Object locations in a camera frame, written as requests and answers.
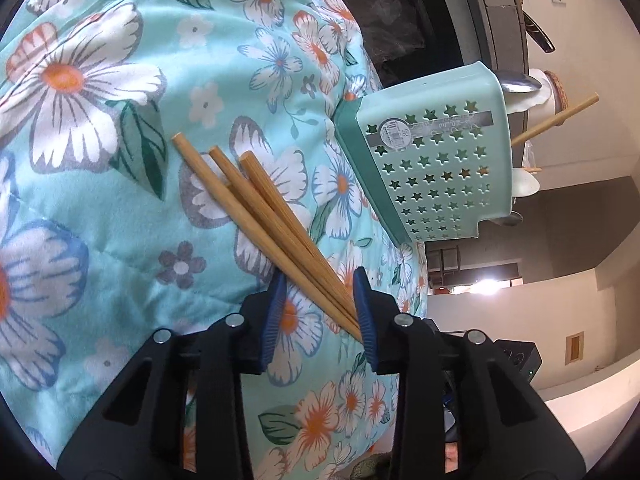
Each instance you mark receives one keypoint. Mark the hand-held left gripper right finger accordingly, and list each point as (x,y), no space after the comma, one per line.
(367,320)

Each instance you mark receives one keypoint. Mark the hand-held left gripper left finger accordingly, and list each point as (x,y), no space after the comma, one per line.
(272,320)

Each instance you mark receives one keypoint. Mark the green star-holed utensil basket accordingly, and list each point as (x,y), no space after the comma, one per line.
(440,185)

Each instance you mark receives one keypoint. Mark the floral turquoise blanket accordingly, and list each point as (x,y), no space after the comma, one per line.
(125,235)

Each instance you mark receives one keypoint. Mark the white kitchen appliance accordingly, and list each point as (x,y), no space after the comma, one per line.
(547,96)

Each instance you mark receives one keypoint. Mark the woven round lid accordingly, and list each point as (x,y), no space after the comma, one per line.
(560,91)

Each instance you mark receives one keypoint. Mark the clear plastic bag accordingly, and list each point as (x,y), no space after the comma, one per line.
(390,25)

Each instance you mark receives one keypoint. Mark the grey concrete kitchen counter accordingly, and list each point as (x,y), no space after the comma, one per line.
(500,20)

